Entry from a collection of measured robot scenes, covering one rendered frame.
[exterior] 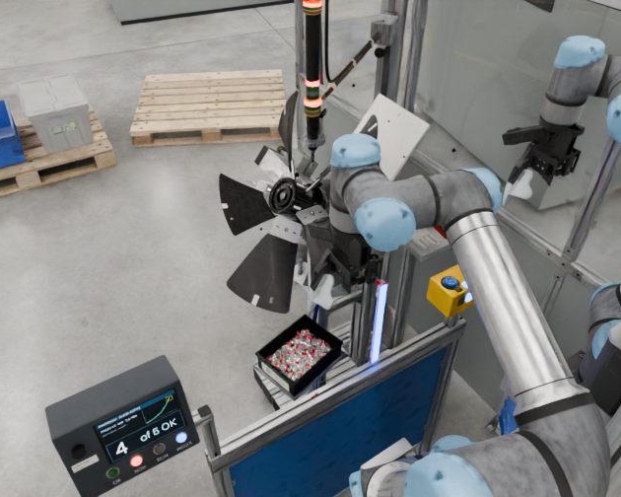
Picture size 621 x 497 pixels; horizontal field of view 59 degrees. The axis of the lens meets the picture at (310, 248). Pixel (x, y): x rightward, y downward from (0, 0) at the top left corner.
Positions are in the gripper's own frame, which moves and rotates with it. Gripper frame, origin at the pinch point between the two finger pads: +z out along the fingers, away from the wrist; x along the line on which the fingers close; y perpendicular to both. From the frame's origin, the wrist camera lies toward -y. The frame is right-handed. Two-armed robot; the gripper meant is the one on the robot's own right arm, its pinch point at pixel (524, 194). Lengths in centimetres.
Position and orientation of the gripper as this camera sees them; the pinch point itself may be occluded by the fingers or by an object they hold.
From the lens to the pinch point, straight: 133.2
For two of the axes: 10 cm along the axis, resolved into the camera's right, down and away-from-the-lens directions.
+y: 5.3, 5.6, -6.4
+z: 0.0, 7.5, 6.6
